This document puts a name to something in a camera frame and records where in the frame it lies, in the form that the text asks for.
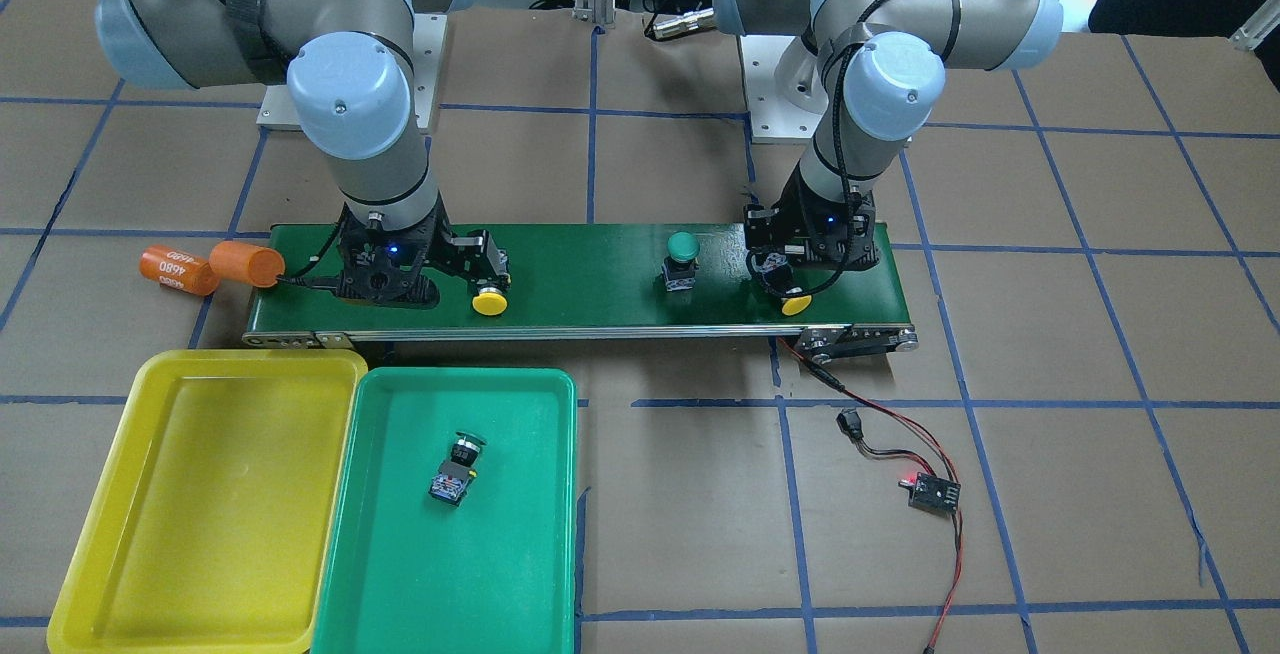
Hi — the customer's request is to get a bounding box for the orange cylinder with 4680 print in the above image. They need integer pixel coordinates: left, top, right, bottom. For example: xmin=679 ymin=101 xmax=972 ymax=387
xmin=138 ymin=244 xmax=221 ymax=297

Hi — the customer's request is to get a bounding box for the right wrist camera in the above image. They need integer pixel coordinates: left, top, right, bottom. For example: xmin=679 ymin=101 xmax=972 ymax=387
xmin=276 ymin=227 xmax=440 ymax=308

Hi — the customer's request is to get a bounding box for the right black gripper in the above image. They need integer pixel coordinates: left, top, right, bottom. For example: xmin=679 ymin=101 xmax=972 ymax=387
xmin=334 ymin=198 xmax=511 ymax=307

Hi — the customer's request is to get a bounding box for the green conveyor belt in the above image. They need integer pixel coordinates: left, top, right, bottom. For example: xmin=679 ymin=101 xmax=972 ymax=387
xmin=242 ymin=224 xmax=918 ymax=363

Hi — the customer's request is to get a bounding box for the green plastic tray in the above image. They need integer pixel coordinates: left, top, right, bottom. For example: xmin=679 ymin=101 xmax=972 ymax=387
xmin=311 ymin=367 xmax=579 ymax=653

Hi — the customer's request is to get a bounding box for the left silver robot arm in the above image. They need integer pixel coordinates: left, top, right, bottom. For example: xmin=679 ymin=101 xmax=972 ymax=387
xmin=713 ymin=0 xmax=1062 ymax=280

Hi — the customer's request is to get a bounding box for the small black controller board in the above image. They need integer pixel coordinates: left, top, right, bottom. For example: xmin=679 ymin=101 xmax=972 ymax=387
xmin=900 ymin=472 xmax=961 ymax=516

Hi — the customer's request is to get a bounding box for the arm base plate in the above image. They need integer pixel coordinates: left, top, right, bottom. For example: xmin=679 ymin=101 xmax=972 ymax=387
xmin=739 ymin=35 xmax=828 ymax=145
xmin=256 ymin=13 xmax=448 ymax=134

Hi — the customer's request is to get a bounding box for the green push button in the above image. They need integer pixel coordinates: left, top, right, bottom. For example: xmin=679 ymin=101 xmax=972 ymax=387
xmin=660 ymin=230 xmax=700 ymax=293
xmin=428 ymin=431 xmax=486 ymax=507

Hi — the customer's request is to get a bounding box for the plain orange cylinder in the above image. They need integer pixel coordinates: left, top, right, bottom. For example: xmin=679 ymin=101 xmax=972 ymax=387
xmin=207 ymin=241 xmax=285 ymax=288

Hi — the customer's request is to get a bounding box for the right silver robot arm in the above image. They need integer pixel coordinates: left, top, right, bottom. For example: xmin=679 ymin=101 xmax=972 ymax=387
xmin=95 ymin=0 xmax=511 ymax=316

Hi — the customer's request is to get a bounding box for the yellow push button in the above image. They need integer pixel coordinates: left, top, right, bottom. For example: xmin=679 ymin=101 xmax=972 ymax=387
xmin=756 ymin=252 xmax=812 ymax=316
xmin=471 ymin=284 xmax=509 ymax=317

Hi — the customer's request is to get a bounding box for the red black power cable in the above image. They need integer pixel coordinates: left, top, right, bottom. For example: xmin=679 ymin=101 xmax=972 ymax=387
xmin=776 ymin=334 xmax=966 ymax=654

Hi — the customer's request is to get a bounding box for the yellow plastic tray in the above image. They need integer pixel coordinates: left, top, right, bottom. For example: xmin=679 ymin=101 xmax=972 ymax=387
xmin=47 ymin=349 xmax=367 ymax=653

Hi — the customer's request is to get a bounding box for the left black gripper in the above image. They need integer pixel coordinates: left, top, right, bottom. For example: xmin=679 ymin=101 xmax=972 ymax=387
xmin=744 ymin=166 xmax=881 ymax=276

